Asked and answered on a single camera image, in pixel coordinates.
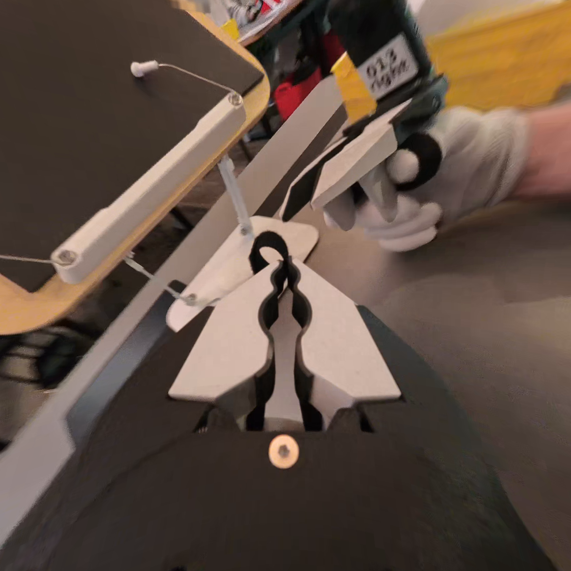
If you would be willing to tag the red container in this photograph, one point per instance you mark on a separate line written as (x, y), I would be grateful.
(294, 96)

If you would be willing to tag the wooden tray with black pad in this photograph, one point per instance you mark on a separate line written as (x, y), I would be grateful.
(89, 134)

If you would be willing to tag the person's right hand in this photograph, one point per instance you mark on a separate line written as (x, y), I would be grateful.
(468, 156)

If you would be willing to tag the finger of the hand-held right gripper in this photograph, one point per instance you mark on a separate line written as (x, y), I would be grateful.
(357, 160)
(312, 165)

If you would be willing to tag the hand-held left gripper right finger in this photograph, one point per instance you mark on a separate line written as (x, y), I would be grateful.
(343, 357)

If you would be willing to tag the yellow plastic bin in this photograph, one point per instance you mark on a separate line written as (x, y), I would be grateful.
(499, 58)

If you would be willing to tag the person's right forearm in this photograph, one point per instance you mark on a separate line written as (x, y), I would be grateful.
(548, 151)

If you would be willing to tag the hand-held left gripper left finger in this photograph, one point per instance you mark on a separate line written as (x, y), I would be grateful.
(227, 352)

